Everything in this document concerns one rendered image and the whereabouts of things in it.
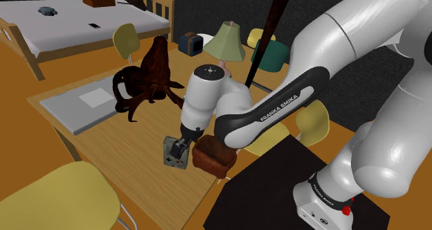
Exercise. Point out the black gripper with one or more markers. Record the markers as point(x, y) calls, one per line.
point(189, 132)

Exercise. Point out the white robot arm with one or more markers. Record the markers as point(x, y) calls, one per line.
point(341, 43)

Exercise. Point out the grey handheld game console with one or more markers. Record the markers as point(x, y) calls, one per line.
point(168, 155)

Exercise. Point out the wooden table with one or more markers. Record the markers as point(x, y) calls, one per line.
point(135, 155)

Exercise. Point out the dark brown octopus figure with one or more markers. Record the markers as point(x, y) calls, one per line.
point(153, 70)

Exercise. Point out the white plate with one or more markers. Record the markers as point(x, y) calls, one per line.
point(206, 38)

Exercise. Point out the black robot stand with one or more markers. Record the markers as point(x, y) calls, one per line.
point(266, 188)

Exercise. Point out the table lamp with green shade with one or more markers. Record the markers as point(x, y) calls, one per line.
point(225, 42)

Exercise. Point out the yellow chair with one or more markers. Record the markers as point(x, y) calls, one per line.
point(125, 40)
point(312, 123)
point(57, 199)
point(253, 36)

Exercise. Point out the dark green chair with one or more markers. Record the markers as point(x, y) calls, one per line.
point(275, 57)

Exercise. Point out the grey laptop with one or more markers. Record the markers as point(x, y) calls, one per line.
point(71, 109)

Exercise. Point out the dark brown pole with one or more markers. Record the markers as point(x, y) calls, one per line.
point(270, 23)

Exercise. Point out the wooden bed with white mattress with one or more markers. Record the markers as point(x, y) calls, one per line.
point(74, 23)

